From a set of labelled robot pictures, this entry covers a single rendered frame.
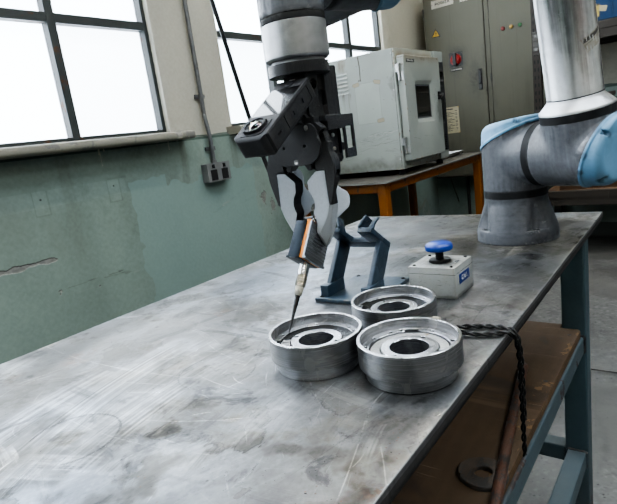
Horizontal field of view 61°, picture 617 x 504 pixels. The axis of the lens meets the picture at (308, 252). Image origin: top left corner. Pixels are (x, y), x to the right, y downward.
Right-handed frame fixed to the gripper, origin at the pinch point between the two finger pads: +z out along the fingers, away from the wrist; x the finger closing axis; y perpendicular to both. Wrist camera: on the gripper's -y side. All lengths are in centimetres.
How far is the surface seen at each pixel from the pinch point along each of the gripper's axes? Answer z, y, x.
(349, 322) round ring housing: 9.9, -1.9, -5.2
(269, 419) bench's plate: 13.1, -18.3, -6.0
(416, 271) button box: 9.3, 17.3, -5.1
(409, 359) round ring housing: 9.2, -10.0, -16.6
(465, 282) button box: 11.9, 21.0, -10.9
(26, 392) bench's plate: 13.0, -25.2, 26.0
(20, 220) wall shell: 3, 38, 153
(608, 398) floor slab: 94, 144, -14
